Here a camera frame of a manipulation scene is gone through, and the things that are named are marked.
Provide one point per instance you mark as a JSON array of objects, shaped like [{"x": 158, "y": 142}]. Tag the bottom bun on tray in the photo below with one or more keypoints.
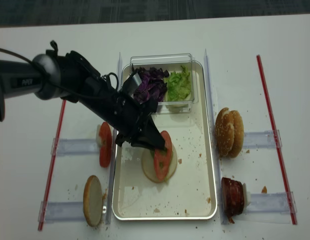
[{"x": 147, "y": 163}]

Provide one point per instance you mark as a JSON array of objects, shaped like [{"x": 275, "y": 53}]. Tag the purple cabbage leaves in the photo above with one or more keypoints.
[{"x": 152, "y": 84}]

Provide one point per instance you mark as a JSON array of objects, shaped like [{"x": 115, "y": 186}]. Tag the silver metal tray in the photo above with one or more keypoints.
[{"x": 190, "y": 193}]

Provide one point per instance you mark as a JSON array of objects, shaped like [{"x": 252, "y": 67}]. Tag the red straw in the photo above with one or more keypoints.
[
  {"x": 291, "y": 202},
  {"x": 51, "y": 168}
]

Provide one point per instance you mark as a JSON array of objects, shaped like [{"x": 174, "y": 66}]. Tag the left red straw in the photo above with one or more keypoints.
[{"x": 51, "y": 168}]

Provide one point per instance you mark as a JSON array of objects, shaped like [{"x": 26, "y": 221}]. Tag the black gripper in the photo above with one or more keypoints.
[{"x": 132, "y": 120}]

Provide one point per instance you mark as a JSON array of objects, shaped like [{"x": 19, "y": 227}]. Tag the clear plastic container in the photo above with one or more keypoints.
[{"x": 170, "y": 62}]

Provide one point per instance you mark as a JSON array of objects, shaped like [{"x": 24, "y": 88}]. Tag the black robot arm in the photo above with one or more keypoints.
[{"x": 74, "y": 79}]

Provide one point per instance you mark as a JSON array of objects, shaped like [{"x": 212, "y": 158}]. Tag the right upper clear rail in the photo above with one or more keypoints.
[{"x": 269, "y": 139}]

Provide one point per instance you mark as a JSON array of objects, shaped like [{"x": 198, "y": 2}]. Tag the remaining tomato slices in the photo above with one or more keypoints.
[{"x": 106, "y": 145}]

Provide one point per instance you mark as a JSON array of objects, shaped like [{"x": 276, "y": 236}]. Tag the right red straw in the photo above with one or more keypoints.
[{"x": 291, "y": 202}]

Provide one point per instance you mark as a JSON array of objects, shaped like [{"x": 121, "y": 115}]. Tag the left upper clear rail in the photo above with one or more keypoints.
[{"x": 71, "y": 147}]

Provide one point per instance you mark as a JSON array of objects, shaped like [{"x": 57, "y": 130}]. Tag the sesame bun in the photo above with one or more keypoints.
[
  {"x": 224, "y": 131},
  {"x": 238, "y": 134}
]

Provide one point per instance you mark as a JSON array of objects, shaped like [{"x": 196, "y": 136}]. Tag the green lettuce leaf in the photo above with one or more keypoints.
[{"x": 163, "y": 166}]

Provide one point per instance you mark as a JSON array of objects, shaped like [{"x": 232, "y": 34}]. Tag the upright bun half left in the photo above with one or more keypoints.
[{"x": 93, "y": 201}]

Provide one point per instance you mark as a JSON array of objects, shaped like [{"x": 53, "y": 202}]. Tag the sesame bun front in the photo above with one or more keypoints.
[{"x": 224, "y": 131}]

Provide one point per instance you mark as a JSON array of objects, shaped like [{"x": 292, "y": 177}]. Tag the shredded green lettuce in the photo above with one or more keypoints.
[{"x": 179, "y": 86}]

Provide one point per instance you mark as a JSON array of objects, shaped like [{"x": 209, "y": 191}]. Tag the stacked meat patties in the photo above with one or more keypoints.
[{"x": 232, "y": 196}]

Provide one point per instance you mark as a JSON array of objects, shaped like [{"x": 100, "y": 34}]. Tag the sesame bun rear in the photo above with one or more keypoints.
[{"x": 238, "y": 134}]

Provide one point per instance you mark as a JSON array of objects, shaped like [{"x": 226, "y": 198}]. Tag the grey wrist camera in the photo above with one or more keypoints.
[{"x": 131, "y": 84}]

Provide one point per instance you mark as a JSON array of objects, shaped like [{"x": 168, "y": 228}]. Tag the tomato slice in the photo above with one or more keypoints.
[{"x": 162, "y": 159}]

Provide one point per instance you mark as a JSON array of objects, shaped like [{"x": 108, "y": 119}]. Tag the right lower clear rail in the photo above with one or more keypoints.
[{"x": 280, "y": 202}]

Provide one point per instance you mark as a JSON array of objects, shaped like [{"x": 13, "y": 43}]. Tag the clear rail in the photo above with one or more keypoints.
[
  {"x": 71, "y": 147},
  {"x": 53, "y": 212},
  {"x": 280, "y": 202},
  {"x": 269, "y": 139}
]

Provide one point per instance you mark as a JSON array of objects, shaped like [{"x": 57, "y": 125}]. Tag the left lower clear rail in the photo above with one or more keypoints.
[{"x": 53, "y": 212}]

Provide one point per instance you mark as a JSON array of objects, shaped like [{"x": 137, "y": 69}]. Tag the white meat holder block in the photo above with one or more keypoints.
[{"x": 246, "y": 195}]

